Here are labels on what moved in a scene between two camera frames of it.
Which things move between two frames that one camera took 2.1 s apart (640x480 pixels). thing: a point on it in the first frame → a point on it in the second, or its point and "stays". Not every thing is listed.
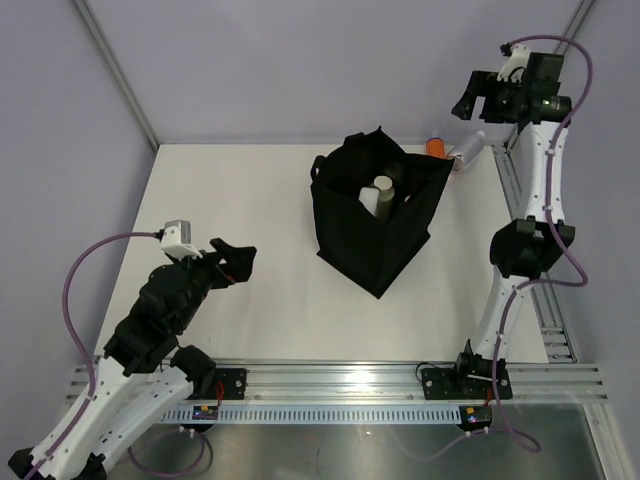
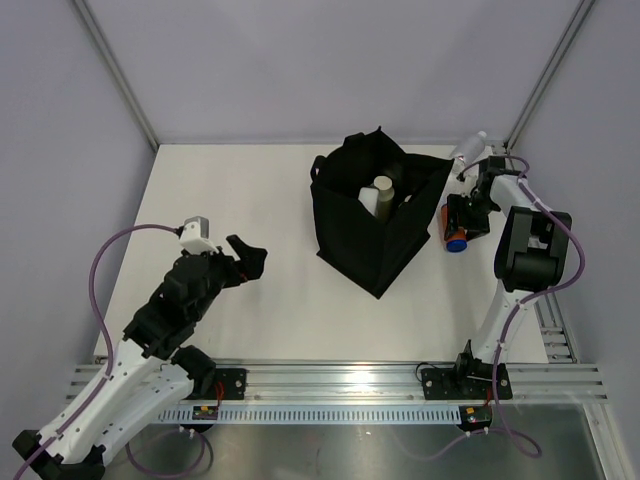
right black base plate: (464, 384) stays
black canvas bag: (354, 242) stays
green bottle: (386, 189) stays
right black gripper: (482, 84) → (476, 229)
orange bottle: (435, 146) → (456, 242)
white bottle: (369, 196) stays
